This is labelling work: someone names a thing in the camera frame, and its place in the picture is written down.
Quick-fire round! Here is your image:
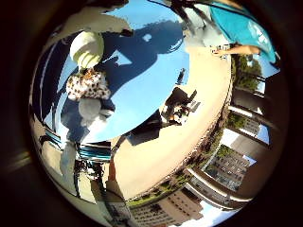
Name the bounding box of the pale yellow-green ball toy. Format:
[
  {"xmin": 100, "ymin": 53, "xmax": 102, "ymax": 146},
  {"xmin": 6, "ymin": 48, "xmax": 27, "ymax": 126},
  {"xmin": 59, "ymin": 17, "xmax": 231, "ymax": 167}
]
[{"xmin": 69, "ymin": 30, "xmax": 105, "ymax": 69}]

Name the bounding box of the brown spotted plush toy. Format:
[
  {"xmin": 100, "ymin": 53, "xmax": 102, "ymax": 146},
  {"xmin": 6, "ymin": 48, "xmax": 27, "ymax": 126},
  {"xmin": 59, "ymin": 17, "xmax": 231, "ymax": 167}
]
[{"xmin": 65, "ymin": 69, "xmax": 112, "ymax": 102}]

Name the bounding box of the blue striped block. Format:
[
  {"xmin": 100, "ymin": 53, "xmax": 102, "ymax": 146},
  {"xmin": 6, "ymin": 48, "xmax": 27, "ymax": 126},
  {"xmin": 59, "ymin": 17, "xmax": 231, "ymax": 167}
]
[{"xmin": 77, "ymin": 143, "xmax": 112, "ymax": 163}]

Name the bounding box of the person in teal shirt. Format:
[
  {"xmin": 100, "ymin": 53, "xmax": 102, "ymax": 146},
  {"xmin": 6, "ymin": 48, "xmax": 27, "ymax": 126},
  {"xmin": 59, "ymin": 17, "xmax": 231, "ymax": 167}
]
[{"xmin": 184, "ymin": 0, "xmax": 280, "ymax": 69}]

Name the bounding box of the grey windowed building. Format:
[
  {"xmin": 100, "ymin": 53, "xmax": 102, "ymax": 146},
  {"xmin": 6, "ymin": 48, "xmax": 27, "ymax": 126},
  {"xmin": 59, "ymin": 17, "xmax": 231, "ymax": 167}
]
[{"xmin": 205, "ymin": 144, "xmax": 258, "ymax": 192}]

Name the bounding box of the beige building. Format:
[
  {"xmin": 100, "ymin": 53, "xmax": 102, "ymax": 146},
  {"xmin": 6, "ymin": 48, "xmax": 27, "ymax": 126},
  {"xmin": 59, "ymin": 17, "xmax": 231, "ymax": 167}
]
[{"xmin": 129, "ymin": 187, "xmax": 205, "ymax": 227}]

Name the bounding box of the black cable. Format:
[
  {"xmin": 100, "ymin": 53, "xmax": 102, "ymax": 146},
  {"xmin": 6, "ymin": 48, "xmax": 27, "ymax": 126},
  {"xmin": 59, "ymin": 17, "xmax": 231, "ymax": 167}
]
[{"xmin": 73, "ymin": 159, "xmax": 106, "ymax": 197}]

